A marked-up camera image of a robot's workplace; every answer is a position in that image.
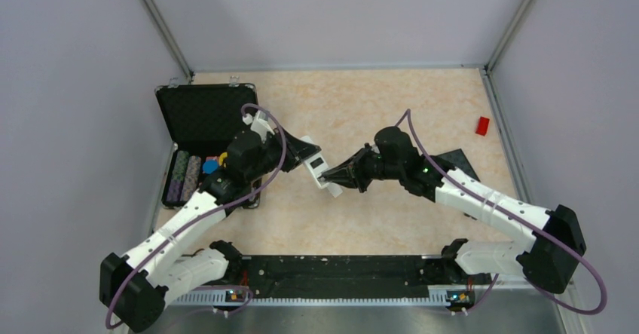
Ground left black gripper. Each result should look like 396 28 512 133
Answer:
246 125 322 182

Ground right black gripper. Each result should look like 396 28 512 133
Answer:
324 142 404 192

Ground white remote control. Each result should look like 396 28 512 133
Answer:
303 150 330 189

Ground white battery cover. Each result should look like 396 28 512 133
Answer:
326 183 343 198

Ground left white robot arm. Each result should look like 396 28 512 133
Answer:
99 129 321 332

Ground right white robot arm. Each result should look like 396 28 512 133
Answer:
320 127 586 294

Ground dark grey studded baseplate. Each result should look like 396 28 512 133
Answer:
437 149 480 182

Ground black poker chip case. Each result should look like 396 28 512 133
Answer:
155 83 258 208

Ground red toy brick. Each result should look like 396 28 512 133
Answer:
475 116 491 136

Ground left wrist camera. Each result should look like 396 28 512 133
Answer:
243 111 274 139

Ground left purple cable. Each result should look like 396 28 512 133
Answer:
103 103 289 330

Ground purple cable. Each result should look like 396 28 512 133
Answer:
103 103 289 330
394 109 609 316

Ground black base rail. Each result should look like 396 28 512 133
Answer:
207 255 494 313

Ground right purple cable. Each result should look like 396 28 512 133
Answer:
394 109 609 316

